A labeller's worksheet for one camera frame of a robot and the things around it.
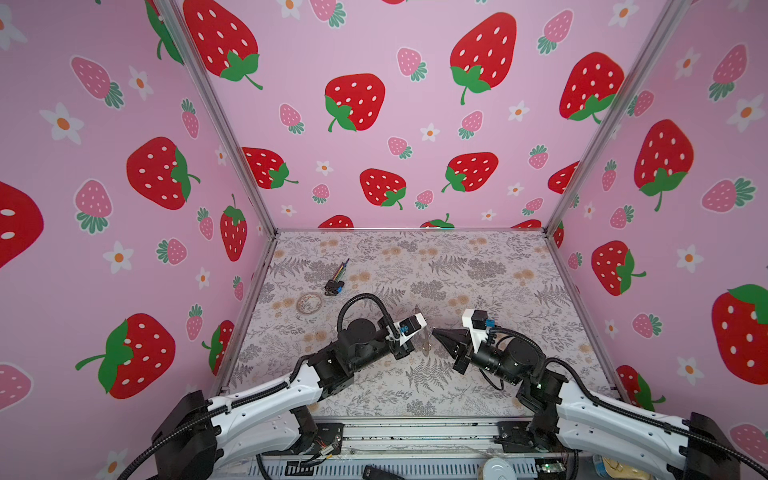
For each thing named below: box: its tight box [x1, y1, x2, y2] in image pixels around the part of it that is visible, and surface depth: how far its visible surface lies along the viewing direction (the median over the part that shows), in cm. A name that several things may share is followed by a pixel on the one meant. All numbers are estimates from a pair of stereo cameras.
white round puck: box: [483, 457, 517, 480], surface depth 67 cm
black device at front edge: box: [362, 464, 406, 480], surface depth 69 cm
